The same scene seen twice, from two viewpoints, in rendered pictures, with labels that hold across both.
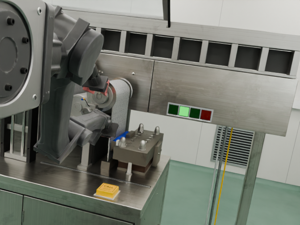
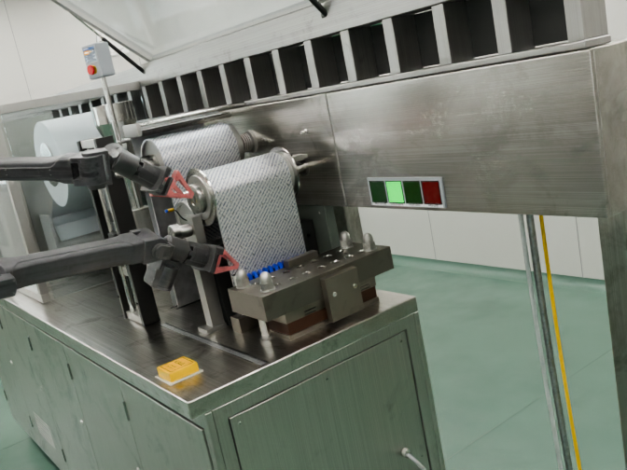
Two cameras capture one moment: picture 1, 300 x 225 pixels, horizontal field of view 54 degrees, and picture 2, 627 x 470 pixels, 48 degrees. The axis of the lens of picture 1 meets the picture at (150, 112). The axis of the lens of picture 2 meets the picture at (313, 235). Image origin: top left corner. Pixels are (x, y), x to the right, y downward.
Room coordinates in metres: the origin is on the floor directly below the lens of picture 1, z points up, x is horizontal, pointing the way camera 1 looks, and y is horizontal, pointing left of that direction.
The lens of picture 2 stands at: (0.25, -1.17, 1.48)
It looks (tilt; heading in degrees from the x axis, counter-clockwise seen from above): 12 degrees down; 43
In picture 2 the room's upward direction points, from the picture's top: 11 degrees counter-clockwise
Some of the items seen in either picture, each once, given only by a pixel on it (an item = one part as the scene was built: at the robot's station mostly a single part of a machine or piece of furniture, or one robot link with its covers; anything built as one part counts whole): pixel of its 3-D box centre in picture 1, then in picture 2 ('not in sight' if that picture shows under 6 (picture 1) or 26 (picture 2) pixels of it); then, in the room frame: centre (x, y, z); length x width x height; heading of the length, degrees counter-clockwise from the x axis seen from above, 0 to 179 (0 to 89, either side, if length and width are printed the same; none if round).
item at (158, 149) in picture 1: (157, 153); (342, 294); (1.47, -0.07, 0.96); 0.10 x 0.03 x 0.11; 168
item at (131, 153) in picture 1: (140, 144); (313, 278); (1.48, 0.02, 1.00); 0.40 x 0.16 x 0.06; 168
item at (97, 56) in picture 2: not in sight; (96, 61); (1.50, 0.76, 1.66); 0.07 x 0.07 x 0.10; 4
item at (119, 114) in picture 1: (118, 122); (264, 240); (1.46, 0.15, 1.10); 0.23 x 0.01 x 0.18; 168
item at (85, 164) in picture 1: (87, 136); (199, 274); (1.32, 0.28, 1.05); 0.06 x 0.05 x 0.31; 168
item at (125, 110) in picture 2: not in sight; (113, 113); (1.61, 0.92, 1.50); 0.14 x 0.14 x 0.06
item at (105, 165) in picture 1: (115, 156); (281, 306); (1.46, 0.15, 0.92); 0.28 x 0.04 x 0.04; 168
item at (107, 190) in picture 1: (107, 190); (177, 369); (1.09, 0.13, 0.91); 0.07 x 0.07 x 0.02; 78
